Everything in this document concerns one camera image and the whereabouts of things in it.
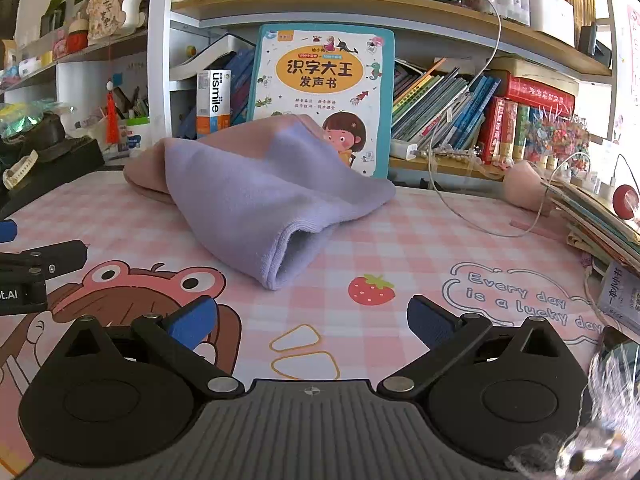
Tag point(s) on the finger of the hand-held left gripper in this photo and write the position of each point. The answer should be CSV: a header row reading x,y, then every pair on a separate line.
x,y
7,231
55,255

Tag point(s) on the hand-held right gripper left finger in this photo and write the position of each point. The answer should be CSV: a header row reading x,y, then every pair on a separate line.
x,y
192,319

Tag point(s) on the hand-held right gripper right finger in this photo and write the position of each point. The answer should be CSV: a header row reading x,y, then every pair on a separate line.
x,y
431,321

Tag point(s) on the pink and lilac sweater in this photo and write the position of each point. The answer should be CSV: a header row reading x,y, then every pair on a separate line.
x,y
260,195

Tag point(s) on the white wristwatch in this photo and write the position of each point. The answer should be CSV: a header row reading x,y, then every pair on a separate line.
x,y
20,167

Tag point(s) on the black box with wristwatch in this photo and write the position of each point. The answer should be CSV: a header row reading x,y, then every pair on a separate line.
x,y
60,170

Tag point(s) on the pink checked desk mat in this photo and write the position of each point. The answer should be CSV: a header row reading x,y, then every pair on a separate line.
x,y
400,240

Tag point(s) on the iridescent green foil bag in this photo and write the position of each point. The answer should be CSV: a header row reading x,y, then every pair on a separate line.
x,y
20,117

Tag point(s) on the white can pen holder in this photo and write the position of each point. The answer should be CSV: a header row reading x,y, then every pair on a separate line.
x,y
137,136

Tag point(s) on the red tassel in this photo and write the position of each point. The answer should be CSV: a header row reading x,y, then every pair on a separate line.
x,y
113,120

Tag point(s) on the pink plush toy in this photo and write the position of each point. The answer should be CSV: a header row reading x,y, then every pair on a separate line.
x,y
522,185

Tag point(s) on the bunch of pens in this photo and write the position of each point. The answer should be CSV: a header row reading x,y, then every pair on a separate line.
x,y
135,105

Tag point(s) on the white charger plug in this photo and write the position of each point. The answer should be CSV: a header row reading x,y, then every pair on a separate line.
x,y
402,150

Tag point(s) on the small printed book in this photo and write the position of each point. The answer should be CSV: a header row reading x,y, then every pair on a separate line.
x,y
620,295

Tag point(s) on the stack of picture books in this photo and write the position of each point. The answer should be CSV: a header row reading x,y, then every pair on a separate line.
x,y
595,220

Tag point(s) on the clear crinkled plastic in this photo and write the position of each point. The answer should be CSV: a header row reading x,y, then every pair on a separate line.
x,y
610,395

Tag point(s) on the pink box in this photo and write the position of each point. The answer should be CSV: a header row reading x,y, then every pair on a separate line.
x,y
60,42

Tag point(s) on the row of thick upright books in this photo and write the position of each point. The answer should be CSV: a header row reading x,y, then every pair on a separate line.
x,y
505,130

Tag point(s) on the red jar with cream lid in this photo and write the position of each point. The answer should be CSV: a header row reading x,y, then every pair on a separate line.
x,y
77,37

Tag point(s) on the row of thin picture books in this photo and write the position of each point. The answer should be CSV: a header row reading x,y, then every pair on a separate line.
x,y
440,105

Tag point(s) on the white and orange box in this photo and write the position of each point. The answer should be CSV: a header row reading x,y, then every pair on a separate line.
x,y
214,100

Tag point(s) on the colourful bead ornaments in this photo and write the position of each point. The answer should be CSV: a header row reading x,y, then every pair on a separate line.
x,y
560,135

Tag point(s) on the red round gadget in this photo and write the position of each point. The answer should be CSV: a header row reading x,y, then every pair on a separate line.
x,y
625,201

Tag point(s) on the leaning blue books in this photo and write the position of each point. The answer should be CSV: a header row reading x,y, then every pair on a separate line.
x,y
240,80

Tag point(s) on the red thick flat book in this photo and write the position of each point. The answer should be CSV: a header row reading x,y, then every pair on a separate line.
x,y
540,95

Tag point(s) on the teal children's sound book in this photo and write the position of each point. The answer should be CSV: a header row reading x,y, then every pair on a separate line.
x,y
310,75

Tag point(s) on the small black device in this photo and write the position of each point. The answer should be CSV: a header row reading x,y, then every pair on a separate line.
x,y
595,45

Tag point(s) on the white storage box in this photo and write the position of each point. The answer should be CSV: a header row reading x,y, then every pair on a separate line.
x,y
550,15

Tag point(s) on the wooden and white bookshelf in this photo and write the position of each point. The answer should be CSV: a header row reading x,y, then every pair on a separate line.
x,y
320,10

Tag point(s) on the row of yellow spine books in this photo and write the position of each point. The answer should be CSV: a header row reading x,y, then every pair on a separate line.
x,y
575,5

